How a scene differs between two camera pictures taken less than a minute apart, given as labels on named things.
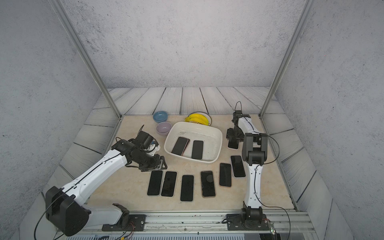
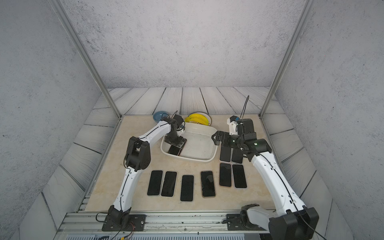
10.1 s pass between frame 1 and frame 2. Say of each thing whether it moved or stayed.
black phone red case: moved
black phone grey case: moved
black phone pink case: stayed
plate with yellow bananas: stayed
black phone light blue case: stayed
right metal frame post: stayed
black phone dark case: stayed
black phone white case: stayed
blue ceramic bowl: stayed
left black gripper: moved
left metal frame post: stayed
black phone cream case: stayed
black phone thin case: moved
